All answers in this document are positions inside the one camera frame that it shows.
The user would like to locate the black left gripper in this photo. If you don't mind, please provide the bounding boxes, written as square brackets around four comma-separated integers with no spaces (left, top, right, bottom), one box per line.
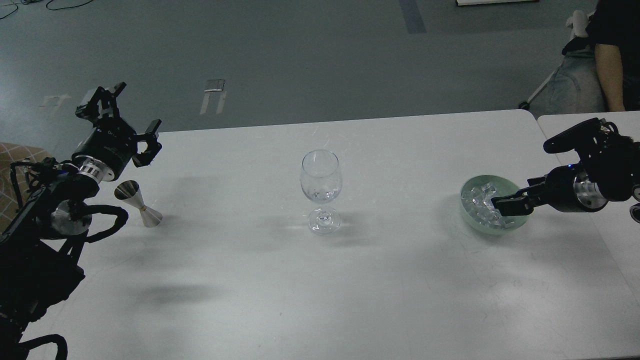
[71,82,162,182]

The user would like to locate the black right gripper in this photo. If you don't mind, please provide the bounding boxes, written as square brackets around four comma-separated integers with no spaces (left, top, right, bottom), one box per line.
[491,164,608,217]

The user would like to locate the steel cocktail jigger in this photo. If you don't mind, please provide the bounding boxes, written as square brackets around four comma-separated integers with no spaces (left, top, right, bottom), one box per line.
[113,180,163,228]

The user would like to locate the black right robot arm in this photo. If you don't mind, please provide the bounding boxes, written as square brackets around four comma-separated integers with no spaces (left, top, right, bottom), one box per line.
[491,117,640,216]

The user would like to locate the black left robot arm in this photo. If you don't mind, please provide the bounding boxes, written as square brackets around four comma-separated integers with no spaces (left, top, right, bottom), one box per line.
[0,82,162,360]

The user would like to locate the clear ice cubes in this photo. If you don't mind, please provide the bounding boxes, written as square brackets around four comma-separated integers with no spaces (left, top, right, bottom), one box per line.
[461,181,518,231]

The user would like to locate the clear wine glass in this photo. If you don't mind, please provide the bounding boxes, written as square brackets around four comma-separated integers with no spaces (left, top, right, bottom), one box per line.
[299,149,343,235]

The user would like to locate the green glass bowl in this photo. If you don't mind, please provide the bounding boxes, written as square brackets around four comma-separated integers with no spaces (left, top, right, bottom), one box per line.
[457,174,529,236]

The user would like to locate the beige checkered sofa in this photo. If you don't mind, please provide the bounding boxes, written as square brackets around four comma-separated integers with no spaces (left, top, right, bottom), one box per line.
[0,142,51,232]

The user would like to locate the person in black shirt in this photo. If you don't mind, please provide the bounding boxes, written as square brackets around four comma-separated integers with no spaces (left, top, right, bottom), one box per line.
[545,0,640,115]

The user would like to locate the black floor cable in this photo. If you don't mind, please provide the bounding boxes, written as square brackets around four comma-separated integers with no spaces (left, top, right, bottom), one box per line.
[0,0,95,21]

